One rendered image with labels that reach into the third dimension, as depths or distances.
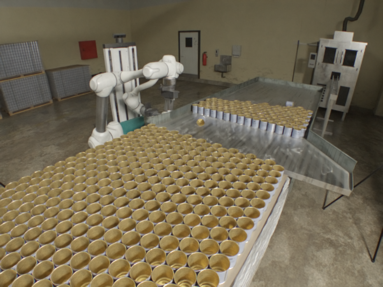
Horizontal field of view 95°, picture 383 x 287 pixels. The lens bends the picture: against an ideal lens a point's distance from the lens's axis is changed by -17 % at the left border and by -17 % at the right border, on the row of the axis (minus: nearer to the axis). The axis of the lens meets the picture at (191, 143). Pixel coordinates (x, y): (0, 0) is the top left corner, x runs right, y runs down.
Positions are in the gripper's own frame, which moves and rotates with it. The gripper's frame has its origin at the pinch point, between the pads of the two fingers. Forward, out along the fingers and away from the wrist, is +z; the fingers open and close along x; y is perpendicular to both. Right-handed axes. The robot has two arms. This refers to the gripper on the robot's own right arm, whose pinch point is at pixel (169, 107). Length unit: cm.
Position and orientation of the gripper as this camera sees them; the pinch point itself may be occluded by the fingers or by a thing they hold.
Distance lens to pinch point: 159.9
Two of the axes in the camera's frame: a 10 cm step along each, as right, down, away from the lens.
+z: -0.2, 9.0, 4.4
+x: -7.9, -2.9, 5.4
